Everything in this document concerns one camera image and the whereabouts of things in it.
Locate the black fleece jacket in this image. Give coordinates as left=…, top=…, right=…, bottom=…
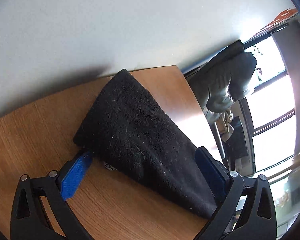
left=73, top=70, right=217, bottom=219

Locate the beige cloth pile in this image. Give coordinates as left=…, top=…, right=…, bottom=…
left=218, top=107, right=234, bottom=142

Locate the dark green leather armchair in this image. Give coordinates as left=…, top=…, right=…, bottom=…
left=185, top=40, right=257, bottom=125

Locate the green potted plant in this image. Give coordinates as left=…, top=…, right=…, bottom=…
left=249, top=44, right=264, bottom=86

